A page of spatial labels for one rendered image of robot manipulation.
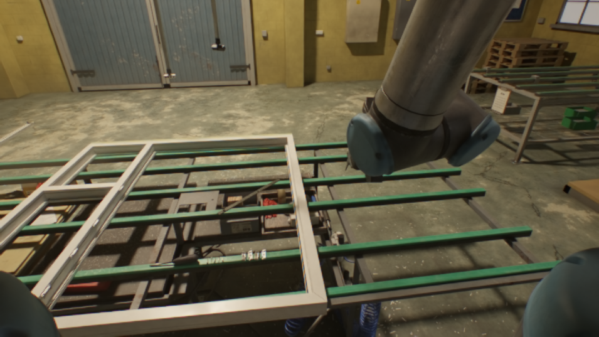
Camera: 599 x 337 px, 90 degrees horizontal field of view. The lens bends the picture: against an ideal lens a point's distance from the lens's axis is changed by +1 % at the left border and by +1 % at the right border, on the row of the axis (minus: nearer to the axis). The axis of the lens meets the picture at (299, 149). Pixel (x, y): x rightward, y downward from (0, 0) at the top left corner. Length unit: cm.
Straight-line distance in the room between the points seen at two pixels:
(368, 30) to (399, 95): 718
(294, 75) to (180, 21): 267
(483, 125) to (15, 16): 858
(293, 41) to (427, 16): 665
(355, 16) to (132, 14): 472
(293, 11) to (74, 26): 449
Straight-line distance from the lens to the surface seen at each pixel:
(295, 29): 695
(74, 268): 166
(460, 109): 51
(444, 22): 34
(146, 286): 151
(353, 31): 743
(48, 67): 867
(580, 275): 30
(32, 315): 29
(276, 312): 121
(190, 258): 145
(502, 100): 481
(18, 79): 886
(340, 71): 771
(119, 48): 784
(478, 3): 33
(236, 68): 732
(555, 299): 28
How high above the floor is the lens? 189
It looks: 27 degrees down
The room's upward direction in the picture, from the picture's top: straight up
